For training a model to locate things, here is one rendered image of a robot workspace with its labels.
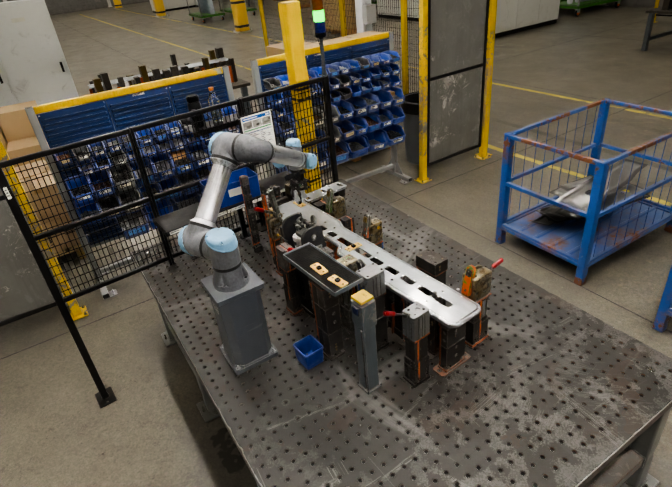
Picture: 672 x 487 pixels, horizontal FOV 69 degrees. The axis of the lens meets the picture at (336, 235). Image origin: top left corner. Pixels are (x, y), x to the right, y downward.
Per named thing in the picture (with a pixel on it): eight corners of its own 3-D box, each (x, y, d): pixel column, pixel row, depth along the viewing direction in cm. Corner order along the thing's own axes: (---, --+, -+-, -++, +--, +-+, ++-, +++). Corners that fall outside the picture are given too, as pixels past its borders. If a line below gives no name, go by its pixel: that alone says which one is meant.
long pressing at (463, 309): (490, 306, 193) (490, 303, 192) (450, 332, 183) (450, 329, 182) (299, 198, 292) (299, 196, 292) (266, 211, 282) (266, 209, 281)
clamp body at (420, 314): (434, 377, 202) (435, 309, 184) (415, 391, 197) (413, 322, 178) (418, 364, 209) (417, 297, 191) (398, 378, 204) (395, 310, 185)
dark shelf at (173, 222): (306, 183, 306) (305, 179, 305) (167, 237, 263) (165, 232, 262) (287, 174, 322) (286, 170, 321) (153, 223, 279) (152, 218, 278)
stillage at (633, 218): (586, 198, 462) (604, 97, 413) (675, 231, 401) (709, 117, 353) (494, 241, 412) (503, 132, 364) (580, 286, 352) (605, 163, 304)
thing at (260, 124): (279, 155, 313) (271, 107, 297) (248, 165, 302) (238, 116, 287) (277, 154, 315) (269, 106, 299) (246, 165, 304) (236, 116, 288)
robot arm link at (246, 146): (257, 134, 194) (320, 150, 237) (236, 131, 199) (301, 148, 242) (253, 163, 195) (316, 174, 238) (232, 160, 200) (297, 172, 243)
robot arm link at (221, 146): (197, 256, 193) (239, 128, 201) (170, 249, 200) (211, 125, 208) (217, 262, 204) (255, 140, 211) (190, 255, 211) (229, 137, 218)
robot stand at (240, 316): (237, 376, 213) (217, 303, 193) (219, 349, 228) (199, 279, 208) (279, 354, 222) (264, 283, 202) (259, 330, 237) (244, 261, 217)
